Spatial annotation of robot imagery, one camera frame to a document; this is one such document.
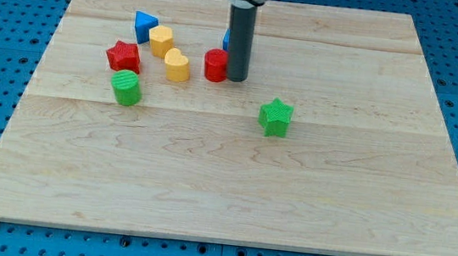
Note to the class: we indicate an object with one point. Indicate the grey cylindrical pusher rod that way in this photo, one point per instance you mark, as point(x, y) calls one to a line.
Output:
point(241, 26)

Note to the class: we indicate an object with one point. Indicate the blue block behind rod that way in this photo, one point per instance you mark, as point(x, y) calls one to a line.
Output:
point(226, 40)

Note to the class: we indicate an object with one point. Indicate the red cylinder block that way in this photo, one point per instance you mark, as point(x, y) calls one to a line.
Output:
point(215, 63)

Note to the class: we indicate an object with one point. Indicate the green star block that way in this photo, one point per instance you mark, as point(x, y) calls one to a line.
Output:
point(275, 118)

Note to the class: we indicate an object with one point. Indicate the yellow heart block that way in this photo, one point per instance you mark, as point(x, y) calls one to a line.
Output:
point(177, 66)

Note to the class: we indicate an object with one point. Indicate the red star block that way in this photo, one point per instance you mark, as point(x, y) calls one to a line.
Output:
point(124, 56)

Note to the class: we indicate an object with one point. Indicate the green cylinder block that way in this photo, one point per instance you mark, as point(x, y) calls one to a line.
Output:
point(126, 87)

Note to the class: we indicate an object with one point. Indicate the blue triangle block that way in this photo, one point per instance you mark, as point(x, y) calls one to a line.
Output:
point(143, 23)

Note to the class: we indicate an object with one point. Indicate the yellow hexagon block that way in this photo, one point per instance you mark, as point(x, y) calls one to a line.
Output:
point(161, 40)

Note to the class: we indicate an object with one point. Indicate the light wooden board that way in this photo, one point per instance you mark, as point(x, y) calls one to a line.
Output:
point(366, 167)

